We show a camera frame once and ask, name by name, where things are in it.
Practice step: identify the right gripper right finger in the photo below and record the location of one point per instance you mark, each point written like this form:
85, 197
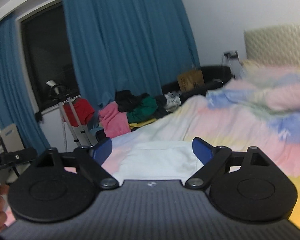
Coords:
214, 160

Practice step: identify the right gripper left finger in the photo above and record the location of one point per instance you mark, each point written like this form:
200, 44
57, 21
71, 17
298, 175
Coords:
90, 160

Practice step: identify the white zip-up garment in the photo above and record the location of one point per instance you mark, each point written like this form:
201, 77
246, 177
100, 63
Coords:
159, 160

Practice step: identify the pink garment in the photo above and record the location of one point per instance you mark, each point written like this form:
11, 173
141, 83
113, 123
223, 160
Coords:
114, 122

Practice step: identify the red garment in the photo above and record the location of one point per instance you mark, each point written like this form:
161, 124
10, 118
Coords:
83, 109

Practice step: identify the white black chair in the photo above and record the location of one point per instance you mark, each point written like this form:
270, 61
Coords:
11, 142

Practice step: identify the black garment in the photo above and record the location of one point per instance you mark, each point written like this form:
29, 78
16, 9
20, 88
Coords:
127, 102

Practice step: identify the green garment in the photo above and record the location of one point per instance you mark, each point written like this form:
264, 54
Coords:
143, 111

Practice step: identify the pastel tie-dye bed sheet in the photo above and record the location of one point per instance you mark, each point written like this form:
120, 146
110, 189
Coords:
261, 109

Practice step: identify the brown paper bag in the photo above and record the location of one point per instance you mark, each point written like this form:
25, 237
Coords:
190, 80

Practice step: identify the black armchair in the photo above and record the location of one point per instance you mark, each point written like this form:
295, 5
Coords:
214, 77

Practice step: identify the blue curtain left panel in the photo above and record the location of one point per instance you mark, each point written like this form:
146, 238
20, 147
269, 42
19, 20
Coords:
15, 104

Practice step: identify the blue curtain panel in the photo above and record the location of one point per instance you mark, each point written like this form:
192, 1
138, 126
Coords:
15, 104
135, 45

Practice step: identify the dark window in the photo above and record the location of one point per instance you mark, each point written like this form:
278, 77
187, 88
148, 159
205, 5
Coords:
47, 53

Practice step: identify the blue curtain right panel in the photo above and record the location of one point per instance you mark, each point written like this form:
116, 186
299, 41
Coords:
135, 45

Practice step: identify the beige quilted headboard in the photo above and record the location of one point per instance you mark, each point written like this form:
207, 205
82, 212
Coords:
277, 45

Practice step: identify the wall power socket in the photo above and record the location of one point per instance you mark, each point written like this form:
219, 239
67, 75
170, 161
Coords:
231, 54

